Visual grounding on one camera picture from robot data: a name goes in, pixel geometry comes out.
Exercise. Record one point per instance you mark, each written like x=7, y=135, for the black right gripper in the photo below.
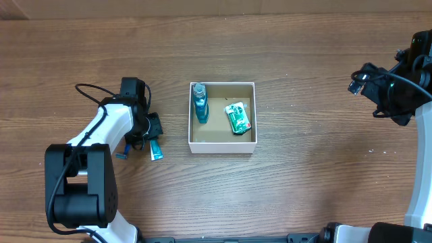
x=402, y=117

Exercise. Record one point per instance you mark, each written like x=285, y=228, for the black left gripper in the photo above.
x=133, y=137

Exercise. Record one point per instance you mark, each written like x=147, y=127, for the teal toothpaste tube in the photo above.
x=156, y=152

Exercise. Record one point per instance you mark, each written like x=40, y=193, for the teal mouthwash bottle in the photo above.
x=201, y=102

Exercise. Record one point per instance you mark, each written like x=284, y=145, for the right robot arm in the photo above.
x=415, y=63

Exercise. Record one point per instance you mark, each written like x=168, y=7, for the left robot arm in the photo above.
x=80, y=188

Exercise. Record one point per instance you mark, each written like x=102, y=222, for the open white cardboard box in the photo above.
x=216, y=135

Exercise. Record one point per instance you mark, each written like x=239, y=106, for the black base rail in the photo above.
x=290, y=238

